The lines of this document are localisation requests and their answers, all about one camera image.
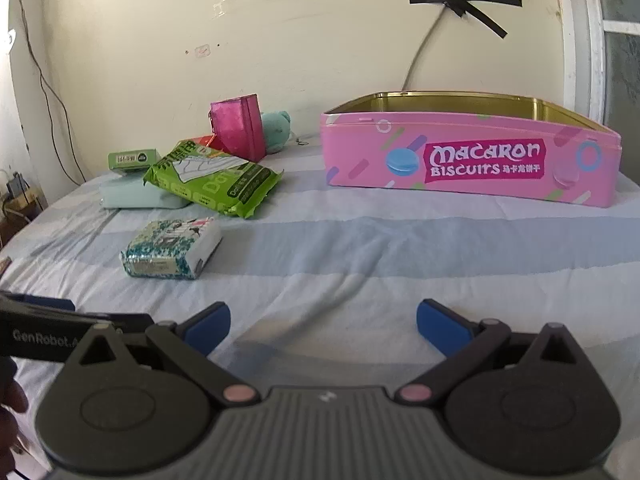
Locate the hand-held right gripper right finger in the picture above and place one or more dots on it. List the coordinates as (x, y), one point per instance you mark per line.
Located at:
(442, 327)

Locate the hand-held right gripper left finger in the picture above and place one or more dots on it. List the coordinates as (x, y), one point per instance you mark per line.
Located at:
(207, 327)

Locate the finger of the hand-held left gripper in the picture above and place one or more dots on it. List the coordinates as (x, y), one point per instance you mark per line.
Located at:
(132, 323)
(50, 304)

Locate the teal patterned tissue packet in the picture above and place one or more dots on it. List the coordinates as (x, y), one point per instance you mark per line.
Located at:
(165, 245)

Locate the mint green tissue packet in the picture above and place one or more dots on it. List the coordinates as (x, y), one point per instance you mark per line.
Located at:
(125, 195)

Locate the green wet wipe packet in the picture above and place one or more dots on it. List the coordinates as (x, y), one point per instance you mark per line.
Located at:
(235, 185)

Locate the small green box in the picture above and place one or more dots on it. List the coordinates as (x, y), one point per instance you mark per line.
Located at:
(132, 160)

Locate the pink biscuit tin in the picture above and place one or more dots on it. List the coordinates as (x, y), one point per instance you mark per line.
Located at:
(360, 160)

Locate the magenta shiny pouch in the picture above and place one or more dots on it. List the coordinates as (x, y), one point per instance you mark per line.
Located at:
(232, 125)

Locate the teal plush bear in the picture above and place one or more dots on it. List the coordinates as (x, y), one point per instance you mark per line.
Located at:
(275, 127)

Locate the small dark pink packet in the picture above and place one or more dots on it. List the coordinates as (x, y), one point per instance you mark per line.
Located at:
(4, 263)

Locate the wooden stool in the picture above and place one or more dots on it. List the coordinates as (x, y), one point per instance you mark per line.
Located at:
(25, 205)

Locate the small dark blue box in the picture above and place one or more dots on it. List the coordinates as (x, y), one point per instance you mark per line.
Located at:
(17, 185)

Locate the striped blue bed sheet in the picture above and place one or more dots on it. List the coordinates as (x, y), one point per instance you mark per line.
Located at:
(325, 260)

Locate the black tape cross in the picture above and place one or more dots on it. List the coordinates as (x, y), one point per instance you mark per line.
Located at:
(462, 1)

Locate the white wall clip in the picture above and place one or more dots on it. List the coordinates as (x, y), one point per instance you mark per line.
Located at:
(10, 42)

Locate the pink wall sticker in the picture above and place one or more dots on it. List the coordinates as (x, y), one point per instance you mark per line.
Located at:
(202, 51)

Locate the white window frame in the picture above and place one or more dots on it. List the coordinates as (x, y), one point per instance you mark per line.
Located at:
(580, 35)

